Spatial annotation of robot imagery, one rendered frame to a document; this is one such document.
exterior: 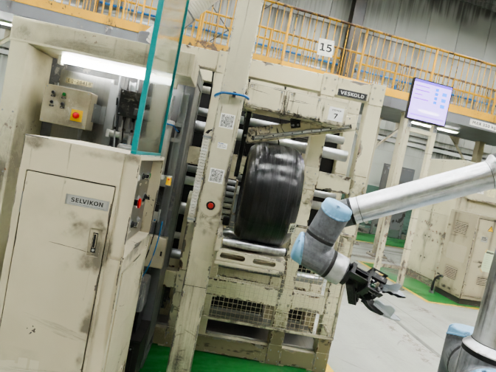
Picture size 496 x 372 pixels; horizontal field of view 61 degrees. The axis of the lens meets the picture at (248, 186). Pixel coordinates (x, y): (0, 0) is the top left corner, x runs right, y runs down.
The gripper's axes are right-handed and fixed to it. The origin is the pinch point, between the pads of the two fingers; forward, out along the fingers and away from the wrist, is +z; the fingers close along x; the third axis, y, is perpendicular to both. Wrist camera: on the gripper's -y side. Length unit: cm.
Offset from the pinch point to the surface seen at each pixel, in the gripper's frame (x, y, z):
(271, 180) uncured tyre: 58, -49, -52
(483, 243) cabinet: 345, -306, 243
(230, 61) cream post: 100, -33, -100
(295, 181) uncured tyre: 63, -48, -42
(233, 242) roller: 35, -80, -53
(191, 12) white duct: 130, -41, -139
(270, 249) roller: 41, -78, -35
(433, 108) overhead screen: 441, -225, 92
